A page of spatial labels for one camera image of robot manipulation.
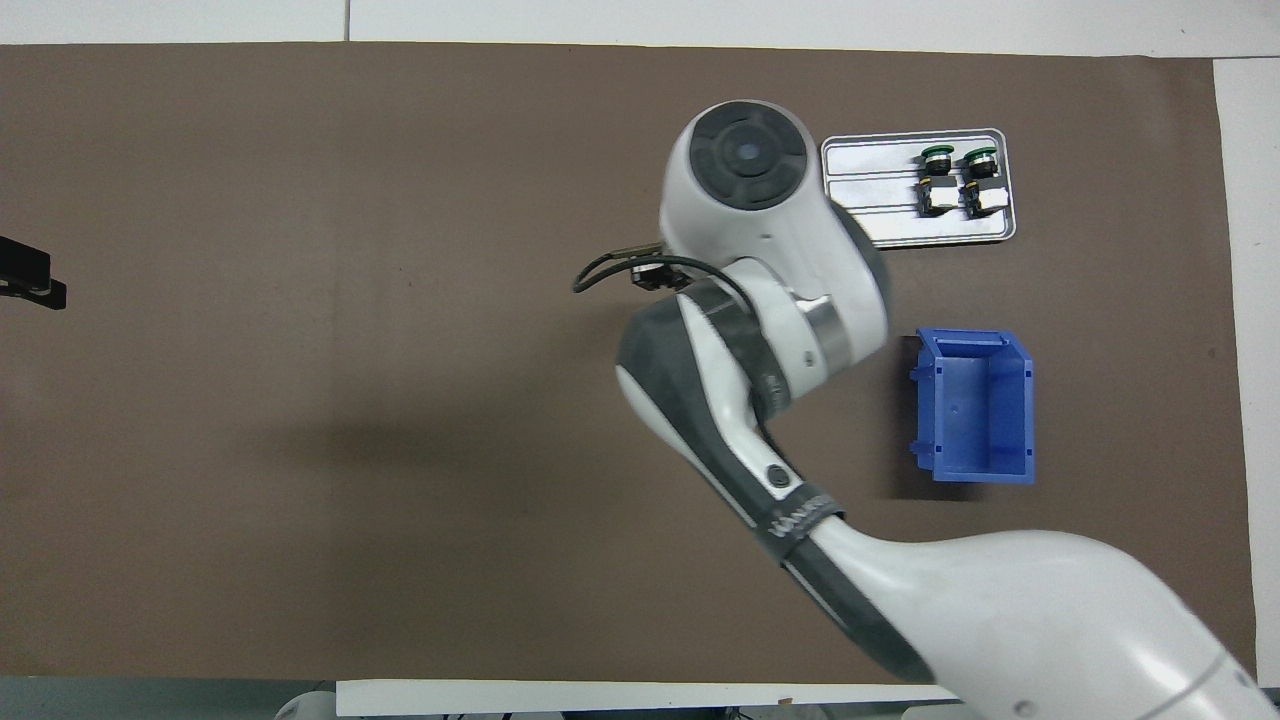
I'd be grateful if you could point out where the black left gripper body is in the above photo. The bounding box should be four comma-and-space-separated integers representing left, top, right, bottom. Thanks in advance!
0, 236, 52, 287

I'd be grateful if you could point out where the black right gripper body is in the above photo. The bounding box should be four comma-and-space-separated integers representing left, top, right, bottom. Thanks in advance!
631, 260, 691, 294

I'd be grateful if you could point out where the grey metal tray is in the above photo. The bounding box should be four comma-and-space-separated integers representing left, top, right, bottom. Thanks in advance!
820, 127, 1018, 252

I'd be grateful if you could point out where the brown paper table mat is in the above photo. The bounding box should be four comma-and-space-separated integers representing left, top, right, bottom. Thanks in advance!
0, 42, 1260, 689

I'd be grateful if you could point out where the blue plastic storage bin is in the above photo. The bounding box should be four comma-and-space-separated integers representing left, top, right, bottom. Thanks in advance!
907, 326, 1037, 487

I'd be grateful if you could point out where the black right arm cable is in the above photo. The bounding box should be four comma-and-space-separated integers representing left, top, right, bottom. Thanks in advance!
572, 245, 766, 313

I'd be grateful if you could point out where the green push button switch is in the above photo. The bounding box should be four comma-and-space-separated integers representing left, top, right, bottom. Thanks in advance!
959, 145, 1010, 219
916, 144, 959, 218

